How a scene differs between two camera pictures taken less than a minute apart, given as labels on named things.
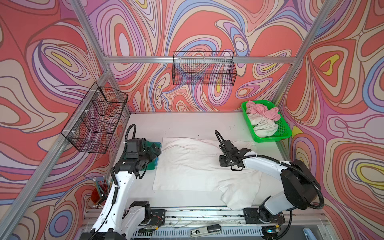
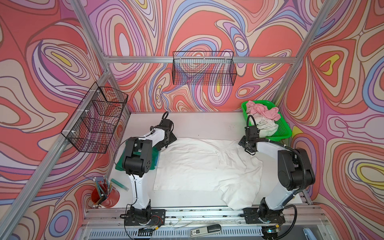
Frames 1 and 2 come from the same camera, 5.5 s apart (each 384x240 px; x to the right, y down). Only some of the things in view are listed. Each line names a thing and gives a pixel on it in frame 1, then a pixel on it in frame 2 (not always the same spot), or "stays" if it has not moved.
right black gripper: [223, 163] to [242, 142]
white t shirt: [193, 164] stays
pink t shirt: [253, 108] stays
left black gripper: [152, 154] to [172, 138]
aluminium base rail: [227, 217] stays
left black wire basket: [91, 127] stays
